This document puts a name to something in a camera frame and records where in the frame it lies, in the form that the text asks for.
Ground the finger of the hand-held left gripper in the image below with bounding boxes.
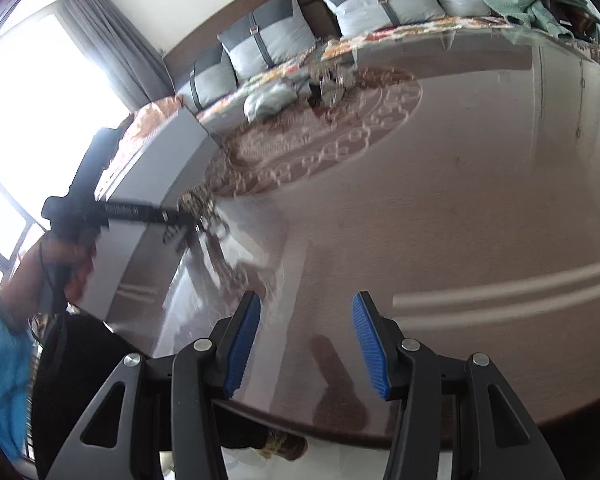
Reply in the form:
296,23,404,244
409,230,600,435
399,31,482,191
98,201,202,235

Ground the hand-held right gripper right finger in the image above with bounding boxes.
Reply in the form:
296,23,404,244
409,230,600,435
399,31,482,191
351,291,566,480

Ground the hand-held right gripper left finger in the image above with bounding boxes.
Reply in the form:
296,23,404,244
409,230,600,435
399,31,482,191
45,290,263,480

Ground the grey box container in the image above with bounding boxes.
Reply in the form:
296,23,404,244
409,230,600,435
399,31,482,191
77,109,222,322

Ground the metal key bunch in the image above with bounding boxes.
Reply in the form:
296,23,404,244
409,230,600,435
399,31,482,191
179,184,231,248

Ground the person's left forearm blue sleeve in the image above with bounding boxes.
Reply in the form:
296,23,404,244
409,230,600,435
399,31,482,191
0,287,40,466

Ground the person's left hand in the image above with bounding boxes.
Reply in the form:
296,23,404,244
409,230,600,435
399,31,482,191
11,234,99,311

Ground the window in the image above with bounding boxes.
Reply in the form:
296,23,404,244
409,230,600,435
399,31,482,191
0,10,133,273

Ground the grey curtain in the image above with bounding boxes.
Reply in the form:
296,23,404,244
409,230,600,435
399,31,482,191
61,0,175,113

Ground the small grey cushion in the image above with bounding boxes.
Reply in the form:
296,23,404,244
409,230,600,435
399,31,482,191
243,84,303,122

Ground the floral patterned sofa cover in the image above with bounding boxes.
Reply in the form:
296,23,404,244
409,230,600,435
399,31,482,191
99,14,518,188

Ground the brown sofa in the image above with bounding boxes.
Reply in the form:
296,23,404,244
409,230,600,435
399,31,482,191
161,0,516,111

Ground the green cloth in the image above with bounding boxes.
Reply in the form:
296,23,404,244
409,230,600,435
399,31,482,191
480,0,600,47

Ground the metal keychain bunch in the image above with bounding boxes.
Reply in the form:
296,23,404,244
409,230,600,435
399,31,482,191
307,55,361,108

